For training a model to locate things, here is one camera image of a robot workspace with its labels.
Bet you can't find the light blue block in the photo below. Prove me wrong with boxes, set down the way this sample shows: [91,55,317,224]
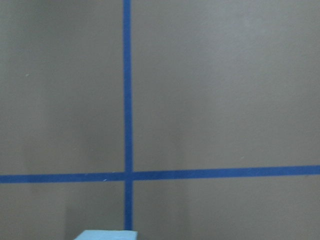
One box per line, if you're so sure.
[74,230,138,240]

